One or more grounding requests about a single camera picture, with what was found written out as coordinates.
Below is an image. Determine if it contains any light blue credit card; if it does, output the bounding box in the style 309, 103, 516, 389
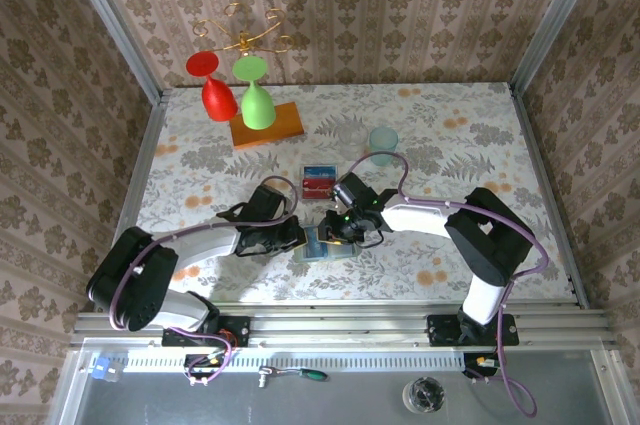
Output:
303, 227, 327, 260

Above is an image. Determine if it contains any clear plastic card case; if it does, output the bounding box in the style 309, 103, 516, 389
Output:
293, 224, 360, 265

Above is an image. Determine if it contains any clear acrylic card box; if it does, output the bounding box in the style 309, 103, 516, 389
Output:
298, 162, 342, 202

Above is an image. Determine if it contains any floral tablecloth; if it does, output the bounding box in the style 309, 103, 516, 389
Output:
130, 82, 576, 304

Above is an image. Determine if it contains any clear drinking glass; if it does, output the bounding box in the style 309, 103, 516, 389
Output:
334, 120, 370, 162

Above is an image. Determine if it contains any teal plastic cup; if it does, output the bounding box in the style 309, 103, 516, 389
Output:
368, 125, 400, 167

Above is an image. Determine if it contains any wooden base block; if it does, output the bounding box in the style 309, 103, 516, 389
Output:
229, 101, 306, 151

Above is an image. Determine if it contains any green plastic goblet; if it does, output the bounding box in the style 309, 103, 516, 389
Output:
231, 55, 278, 130

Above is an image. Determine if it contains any red plastic goblet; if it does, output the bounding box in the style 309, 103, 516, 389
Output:
185, 50, 240, 123

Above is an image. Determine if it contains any grey metal shelf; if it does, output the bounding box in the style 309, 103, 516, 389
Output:
49, 348, 640, 425

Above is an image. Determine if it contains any round glass jar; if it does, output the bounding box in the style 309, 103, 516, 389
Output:
401, 376, 447, 415

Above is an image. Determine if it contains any blue plug adapter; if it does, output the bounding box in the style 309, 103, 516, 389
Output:
91, 357, 124, 384

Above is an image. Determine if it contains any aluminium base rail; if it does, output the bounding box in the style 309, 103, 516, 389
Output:
69, 300, 617, 350

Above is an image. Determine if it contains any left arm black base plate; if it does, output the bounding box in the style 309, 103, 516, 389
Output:
160, 314, 251, 349

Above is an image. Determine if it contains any white slotted cable duct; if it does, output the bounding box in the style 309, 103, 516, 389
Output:
122, 349, 465, 374

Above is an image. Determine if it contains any green handled ratchet tool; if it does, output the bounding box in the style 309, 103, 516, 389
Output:
257, 365, 330, 390

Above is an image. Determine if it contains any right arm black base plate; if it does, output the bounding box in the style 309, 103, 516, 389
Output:
425, 312, 520, 348

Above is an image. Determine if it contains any black connector bracket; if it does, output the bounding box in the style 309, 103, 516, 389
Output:
462, 352, 503, 382
183, 352, 236, 389

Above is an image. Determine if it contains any aluminium side rail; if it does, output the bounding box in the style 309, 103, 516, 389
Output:
508, 82, 591, 310
93, 89, 171, 309

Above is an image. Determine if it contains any gold wire rack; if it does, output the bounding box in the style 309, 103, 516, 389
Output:
193, 3, 294, 58

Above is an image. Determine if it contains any aluminium frame post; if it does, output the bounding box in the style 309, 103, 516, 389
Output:
57, 0, 169, 106
510, 0, 609, 96

